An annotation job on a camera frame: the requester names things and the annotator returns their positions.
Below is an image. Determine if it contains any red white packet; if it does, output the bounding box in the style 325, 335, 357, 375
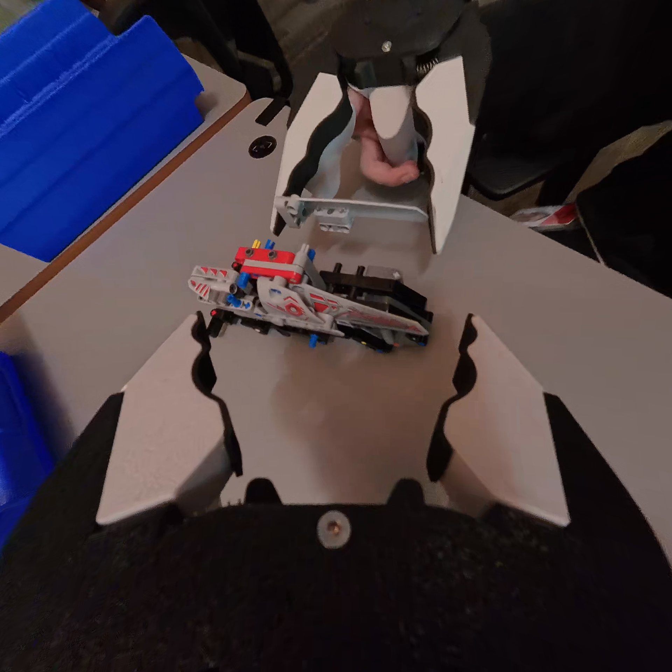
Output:
510, 203, 579, 230

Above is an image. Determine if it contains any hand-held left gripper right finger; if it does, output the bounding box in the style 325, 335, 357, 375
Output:
425, 313, 572, 527

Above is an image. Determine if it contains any grey red toy body panel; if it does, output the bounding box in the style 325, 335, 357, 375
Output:
277, 193, 429, 234

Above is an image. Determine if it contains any toy truck chassis model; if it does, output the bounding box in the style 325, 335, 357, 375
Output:
188, 239, 435, 354

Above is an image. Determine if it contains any black office chair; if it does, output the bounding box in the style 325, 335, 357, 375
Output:
464, 121, 594, 203

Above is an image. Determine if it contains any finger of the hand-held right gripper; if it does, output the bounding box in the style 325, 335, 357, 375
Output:
414, 55, 477, 255
269, 72, 355, 237

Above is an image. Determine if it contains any black strap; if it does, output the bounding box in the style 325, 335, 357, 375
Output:
255, 96, 291, 127

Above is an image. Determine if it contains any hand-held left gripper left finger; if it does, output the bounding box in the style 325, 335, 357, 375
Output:
96, 311, 244, 526

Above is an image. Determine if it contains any person's right hand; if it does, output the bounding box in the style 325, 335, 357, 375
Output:
348, 86, 422, 187

